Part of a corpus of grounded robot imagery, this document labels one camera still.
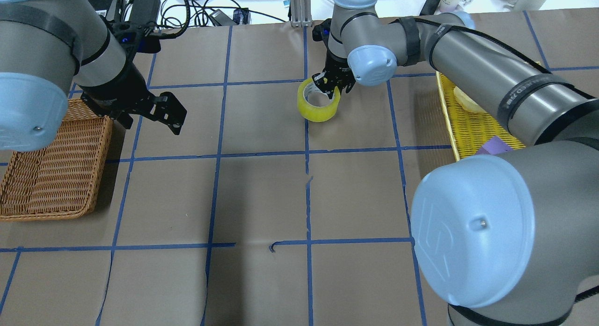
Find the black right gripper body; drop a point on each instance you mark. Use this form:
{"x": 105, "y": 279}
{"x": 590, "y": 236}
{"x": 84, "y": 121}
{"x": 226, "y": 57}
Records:
{"x": 336, "y": 65}

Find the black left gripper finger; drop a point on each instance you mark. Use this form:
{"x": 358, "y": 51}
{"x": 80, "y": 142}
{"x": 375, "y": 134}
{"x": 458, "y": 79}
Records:
{"x": 167, "y": 103}
{"x": 174, "y": 123}

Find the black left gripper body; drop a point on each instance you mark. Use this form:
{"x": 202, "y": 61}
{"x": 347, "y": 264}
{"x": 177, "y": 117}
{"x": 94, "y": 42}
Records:
{"x": 118, "y": 86}

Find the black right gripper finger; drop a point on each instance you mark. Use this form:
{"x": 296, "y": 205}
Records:
{"x": 332, "y": 92}
{"x": 349, "y": 87}

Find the yellow tape roll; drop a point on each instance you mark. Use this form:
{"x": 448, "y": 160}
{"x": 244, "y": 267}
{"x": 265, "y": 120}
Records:
{"x": 314, "y": 105}

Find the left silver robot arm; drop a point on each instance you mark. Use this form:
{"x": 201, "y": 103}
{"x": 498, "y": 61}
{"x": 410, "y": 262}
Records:
{"x": 48, "y": 45}

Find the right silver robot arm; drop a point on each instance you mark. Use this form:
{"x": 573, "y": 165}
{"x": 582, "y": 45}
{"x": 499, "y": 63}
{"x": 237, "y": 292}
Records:
{"x": 506, "y": 233}

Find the brown wicker basket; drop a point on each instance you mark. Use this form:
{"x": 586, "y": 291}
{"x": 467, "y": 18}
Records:
{"x": 61, "y": 181}

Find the black power adapter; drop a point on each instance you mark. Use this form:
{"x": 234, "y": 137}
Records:
{"x": 430, "y": 7}

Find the yellow toy banana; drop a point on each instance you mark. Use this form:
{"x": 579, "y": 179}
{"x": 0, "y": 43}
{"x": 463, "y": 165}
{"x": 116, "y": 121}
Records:
{"x": 467, "y": 103}

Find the yellow plastic basket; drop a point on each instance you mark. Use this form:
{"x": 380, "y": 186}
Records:
{"x": 468, "y": 131}

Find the purple cube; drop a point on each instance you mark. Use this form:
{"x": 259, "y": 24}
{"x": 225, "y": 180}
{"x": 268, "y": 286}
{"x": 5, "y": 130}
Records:
{"x": 494, "y": 146}

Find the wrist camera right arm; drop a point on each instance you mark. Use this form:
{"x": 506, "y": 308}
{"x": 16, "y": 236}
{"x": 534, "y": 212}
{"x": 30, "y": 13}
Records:
{"x": 321, "y": 32}

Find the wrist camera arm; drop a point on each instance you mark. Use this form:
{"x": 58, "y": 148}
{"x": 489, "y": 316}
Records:
{"x": 136, "y": 38}
{"x": 321, "y": 32}

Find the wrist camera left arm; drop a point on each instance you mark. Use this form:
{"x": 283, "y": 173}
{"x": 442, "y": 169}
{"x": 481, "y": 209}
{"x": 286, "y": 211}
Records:
{"x": 136, "y": 38}

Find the aluminium frame post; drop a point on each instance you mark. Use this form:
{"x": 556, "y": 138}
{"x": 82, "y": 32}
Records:
{"x": 300, "y": 13}

